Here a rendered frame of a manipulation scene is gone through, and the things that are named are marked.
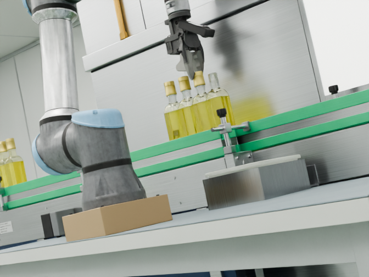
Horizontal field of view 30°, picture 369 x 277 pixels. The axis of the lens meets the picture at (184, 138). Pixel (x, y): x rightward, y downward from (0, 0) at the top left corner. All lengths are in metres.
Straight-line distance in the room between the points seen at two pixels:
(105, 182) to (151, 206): 0.12
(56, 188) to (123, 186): 0.89
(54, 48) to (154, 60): 0.75
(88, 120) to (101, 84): 1.06
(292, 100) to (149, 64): 0.61
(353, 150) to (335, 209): 0.82
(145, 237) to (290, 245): 0.34
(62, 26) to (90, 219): 0.52
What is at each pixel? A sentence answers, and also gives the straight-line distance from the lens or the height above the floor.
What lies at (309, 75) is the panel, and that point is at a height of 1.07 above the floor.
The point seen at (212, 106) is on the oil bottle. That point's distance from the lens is 2.07.
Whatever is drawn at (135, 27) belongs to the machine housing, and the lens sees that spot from 2.51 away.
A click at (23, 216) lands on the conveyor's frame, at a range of 2.55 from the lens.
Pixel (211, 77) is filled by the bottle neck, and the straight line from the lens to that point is 2.08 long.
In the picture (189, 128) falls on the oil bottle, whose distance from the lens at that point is 2.12.
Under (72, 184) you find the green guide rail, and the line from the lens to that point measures 2.36.
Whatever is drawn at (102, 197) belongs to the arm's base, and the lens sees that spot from 1.55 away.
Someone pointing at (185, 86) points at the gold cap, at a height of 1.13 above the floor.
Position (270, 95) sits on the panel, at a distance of 2.12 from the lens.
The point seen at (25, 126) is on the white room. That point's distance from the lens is 7.79.
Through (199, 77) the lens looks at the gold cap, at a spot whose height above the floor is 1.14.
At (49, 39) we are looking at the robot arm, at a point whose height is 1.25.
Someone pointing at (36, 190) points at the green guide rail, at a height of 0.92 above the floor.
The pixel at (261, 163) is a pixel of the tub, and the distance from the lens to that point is 1.63.
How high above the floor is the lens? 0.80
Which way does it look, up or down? 5 degrees up
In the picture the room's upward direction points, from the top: 12 degrees counter-clockwise
